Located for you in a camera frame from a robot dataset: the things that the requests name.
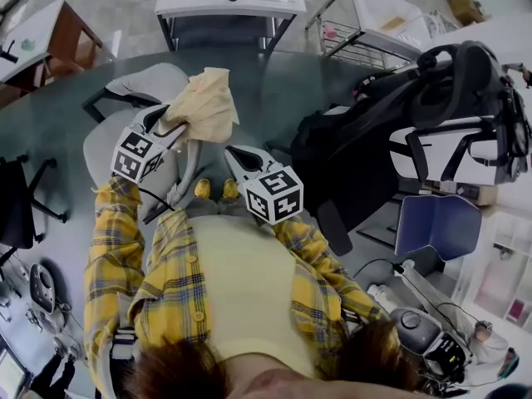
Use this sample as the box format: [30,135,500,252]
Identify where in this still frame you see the person's left forearm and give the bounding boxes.
[82,175,147,348]

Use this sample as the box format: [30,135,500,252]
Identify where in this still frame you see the white shelf unit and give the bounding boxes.
[451,209,532,328]

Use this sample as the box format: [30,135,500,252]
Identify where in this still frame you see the white robot with black head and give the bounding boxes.
[367,259,513,391]

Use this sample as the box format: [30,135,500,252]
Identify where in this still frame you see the cream clothes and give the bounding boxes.
[159,66,241,145]

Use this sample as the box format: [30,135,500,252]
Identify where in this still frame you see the white equipment with black frame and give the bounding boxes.
[387,114,532,187]

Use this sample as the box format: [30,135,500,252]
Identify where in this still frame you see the person's right forearm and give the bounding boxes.
[271,214,388,320]

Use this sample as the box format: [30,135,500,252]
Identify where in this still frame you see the white table with wire rack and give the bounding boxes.
[304,0,434,71]

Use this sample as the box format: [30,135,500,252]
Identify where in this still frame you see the black office chair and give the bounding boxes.
[264,39,500,258]

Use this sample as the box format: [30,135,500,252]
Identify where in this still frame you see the brown desk with white top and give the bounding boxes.
[0,0,105,96]

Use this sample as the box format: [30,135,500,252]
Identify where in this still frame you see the person's torso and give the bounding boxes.
[82,209,412,392]

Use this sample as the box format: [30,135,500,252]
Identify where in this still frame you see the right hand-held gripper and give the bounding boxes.
[224,144,305,226]

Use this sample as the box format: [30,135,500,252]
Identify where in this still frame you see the grey chair with black frame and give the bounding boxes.
[81,62,205,224]

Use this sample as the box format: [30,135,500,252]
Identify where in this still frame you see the person's left yellow shoe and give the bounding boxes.
[194,177,213,200]

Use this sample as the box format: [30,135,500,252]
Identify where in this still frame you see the small black swivel chair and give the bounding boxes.
[0,153,70,262]

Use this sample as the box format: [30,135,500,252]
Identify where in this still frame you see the grey oval device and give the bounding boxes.
[28,263,68,333]

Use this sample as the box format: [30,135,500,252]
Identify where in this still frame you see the cardboard box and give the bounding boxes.
[446,0,485,25]

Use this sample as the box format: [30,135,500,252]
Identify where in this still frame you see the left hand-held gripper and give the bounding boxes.
[110,102,189,184]

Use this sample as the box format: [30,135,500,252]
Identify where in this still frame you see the black floor cable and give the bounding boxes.
[352,257,405,280]

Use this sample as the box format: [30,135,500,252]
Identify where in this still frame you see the beige box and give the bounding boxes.
[422,180,500,208]

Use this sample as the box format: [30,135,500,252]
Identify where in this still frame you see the person's legs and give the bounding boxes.
[184,195,255,220]

